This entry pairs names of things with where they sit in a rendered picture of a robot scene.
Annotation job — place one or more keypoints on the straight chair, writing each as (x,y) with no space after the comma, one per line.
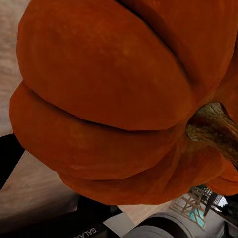
(190,210)
(201,214)

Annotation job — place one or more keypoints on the pumpkin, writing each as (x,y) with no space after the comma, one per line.
(130,101)
(227,183)

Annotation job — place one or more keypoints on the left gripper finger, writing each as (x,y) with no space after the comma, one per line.
(10,153)

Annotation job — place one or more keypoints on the fixed window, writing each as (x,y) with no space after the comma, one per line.
(228,209)

